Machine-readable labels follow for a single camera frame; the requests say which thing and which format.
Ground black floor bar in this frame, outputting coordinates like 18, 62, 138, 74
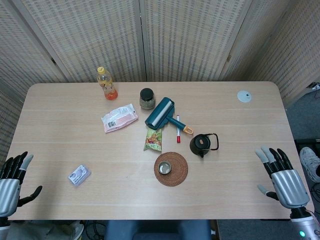
294, 138, 320, 151

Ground round woven rattan coaster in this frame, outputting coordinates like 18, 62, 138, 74
153, 151, 189, 187

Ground small metal cup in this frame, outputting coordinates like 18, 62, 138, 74
158, 161, 172, 175

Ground green snack bag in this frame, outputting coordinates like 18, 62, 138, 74
143, 127, 163, 153

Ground clear plastic tissue pack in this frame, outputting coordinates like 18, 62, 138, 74
68, 164, 92, 186

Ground grey cloth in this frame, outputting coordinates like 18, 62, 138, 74
4, 219, 76, 240

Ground red and white marker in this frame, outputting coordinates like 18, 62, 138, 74
176, 114, 182, 144

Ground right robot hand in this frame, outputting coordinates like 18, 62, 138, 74
254, 146, 311, 210

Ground teal lint roller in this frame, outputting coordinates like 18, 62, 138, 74
144, 96, 195, 136

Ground blue chair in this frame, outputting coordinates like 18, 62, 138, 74
103, 219, 212, 240

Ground grey cable grommet cap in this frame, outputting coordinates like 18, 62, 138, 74
236, 90, 253, 103

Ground glass jar with black lid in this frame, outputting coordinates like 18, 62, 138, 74
139, 88, 156, 110

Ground grey sneaker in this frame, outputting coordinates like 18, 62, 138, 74
67, 220, 85, 240

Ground pink and white packet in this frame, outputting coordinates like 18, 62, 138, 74
100, 103, 139, 134

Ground woven folding screen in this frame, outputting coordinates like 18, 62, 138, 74
0, 0, 320, 163

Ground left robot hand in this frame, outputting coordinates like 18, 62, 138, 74
0, 151, 43, 218

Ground white sneaker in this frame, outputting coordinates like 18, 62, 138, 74
299, 146, 320, 183

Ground black teapot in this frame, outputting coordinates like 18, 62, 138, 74
189, 133, 220, 158

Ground black floor cables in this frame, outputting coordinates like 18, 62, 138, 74
83, 219, 108, 240

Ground orange drink bottle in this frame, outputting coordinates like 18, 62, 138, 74
96, 66, 119, 101

